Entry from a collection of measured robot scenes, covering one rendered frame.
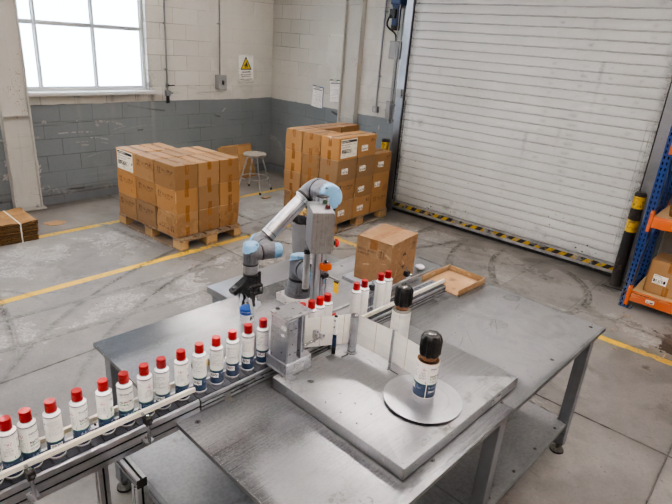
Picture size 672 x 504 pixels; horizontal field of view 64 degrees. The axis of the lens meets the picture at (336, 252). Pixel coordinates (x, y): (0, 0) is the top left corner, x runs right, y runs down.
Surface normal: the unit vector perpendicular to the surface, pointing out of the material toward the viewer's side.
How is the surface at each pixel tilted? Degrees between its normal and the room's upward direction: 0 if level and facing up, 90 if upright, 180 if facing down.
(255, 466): 0
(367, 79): 90
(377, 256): 90
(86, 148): 90
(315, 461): 0
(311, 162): 88
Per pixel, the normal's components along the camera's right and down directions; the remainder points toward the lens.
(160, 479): 0.08, -0.93
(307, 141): -0.63, 0.24
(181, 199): 0.74, 0.30
